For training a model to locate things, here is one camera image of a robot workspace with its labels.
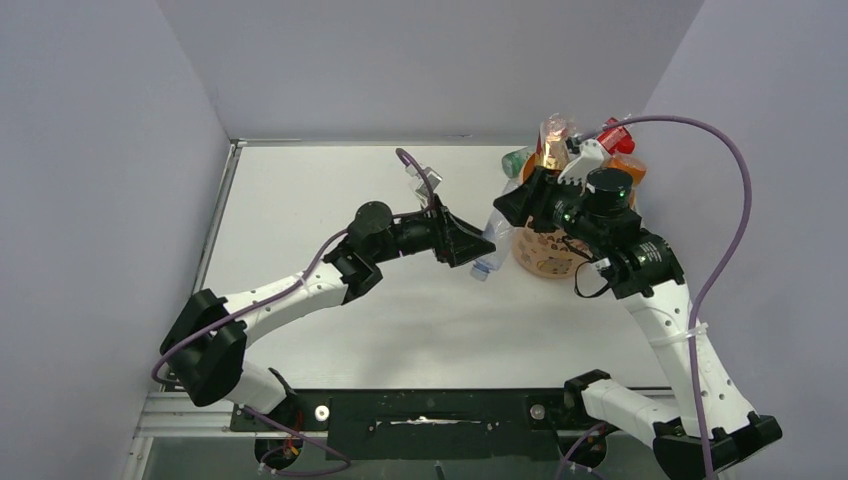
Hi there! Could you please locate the blue pattern clear bottle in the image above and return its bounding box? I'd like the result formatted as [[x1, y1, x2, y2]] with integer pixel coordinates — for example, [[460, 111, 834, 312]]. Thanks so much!
[[470, 182, 525, 282]]

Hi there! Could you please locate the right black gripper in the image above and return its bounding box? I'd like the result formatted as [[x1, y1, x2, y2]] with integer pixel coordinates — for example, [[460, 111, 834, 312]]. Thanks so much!
[[497, 165, 606, 248]]

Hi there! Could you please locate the red gold drink bottle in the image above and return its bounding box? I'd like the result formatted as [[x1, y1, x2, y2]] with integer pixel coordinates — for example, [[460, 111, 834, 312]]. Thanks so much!
[[596, 126, 636, 155]]

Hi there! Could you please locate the orange cartoon plastic bin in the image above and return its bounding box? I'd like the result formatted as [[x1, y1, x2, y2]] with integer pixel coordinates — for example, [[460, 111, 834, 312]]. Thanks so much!
[[511, 153, 591, 280]]

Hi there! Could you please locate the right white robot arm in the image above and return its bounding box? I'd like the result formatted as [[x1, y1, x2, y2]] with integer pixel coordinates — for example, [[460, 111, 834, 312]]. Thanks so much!
[[493, 167, 783, 479]]

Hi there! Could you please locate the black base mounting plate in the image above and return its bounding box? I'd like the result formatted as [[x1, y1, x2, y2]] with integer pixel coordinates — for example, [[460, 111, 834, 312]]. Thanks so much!
[[268, 387, 595, 461]]

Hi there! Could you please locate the orange drink bottle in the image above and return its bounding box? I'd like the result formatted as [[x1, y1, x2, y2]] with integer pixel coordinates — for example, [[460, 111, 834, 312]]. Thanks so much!
[[605, 153, 648, 187]]

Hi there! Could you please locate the crushed clear bottle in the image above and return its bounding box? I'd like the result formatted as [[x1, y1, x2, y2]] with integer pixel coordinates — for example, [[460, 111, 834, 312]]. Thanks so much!
[[537, 113, 576, 171]]

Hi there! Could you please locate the green label bottle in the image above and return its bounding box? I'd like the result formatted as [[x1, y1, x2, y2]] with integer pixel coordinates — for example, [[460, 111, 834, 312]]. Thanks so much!
[[501, 146, 535, 179]]

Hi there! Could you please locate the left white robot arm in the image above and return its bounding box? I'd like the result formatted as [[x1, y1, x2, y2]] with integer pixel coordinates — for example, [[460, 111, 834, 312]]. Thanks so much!
[[156, 201, 495, 413]]

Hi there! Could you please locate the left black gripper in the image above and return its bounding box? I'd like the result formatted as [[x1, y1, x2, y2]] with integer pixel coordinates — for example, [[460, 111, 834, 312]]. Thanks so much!
[[371, 194, 494, 266]]

